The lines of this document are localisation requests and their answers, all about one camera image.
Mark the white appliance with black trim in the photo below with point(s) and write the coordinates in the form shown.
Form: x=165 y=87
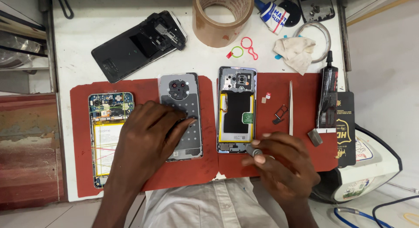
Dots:
x=376 y=169

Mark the small red mat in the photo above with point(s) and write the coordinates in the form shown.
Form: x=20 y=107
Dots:
x=301 y=100

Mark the white and blue glue bottle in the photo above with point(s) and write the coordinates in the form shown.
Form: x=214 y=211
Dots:
x=273 y=15

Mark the person's right hand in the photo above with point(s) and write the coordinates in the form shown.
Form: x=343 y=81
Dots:
x=288 y=169

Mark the grey phone back cover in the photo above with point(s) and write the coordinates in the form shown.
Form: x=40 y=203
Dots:
x=180 y=87

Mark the person's left hand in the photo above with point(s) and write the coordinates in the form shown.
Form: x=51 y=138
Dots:
x=144 y=139

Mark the small red and white card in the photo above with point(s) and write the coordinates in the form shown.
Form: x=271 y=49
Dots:
x=268 y=95

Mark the black phone frame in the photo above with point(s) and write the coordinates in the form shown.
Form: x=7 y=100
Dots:
x=314 y=7

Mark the black sim tray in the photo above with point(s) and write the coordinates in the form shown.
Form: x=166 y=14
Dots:
x=278 y=120

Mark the large red mat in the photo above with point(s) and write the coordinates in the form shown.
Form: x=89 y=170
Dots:
x=81 y=139

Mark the crumpled white cloth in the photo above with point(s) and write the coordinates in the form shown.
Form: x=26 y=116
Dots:
x=294 y=51

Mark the clear tape roll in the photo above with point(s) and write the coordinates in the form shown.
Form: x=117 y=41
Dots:
x=326 y=41

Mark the black phone back housing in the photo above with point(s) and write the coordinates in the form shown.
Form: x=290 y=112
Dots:
x=131 y=51

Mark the yellow rubber band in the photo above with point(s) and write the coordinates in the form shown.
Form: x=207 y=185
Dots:
x=409 y=218

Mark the open phone with rubber bands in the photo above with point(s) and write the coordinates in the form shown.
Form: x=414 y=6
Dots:
x=108 y=133

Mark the glass display shelf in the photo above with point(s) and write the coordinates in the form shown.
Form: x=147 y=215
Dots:
x=23 y=41

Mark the black round disc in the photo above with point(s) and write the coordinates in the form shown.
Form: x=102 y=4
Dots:
x=294 y=12

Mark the black and gold packaging card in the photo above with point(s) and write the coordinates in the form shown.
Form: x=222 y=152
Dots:
x=346 y=129

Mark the open phone with purple frame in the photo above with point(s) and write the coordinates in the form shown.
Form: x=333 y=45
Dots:
x=236 y=110

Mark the grey metal screwdriver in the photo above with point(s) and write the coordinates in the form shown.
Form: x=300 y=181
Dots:
x=253 y=151

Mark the person's white shirt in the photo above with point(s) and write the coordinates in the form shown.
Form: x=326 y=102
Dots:
x=209 y=205

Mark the brown packing tape roll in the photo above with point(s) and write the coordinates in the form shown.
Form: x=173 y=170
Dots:
x=212 y=33

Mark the black glue tube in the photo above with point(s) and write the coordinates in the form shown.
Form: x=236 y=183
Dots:
x=327 y=97

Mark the small beige sim card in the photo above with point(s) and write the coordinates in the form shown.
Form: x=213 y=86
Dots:
x=263 y=100

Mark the silver tweezers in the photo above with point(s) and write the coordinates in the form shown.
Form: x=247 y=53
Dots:
x=290 y=107

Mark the small grey metal plate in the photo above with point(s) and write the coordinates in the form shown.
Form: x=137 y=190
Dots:
x=315 y=137

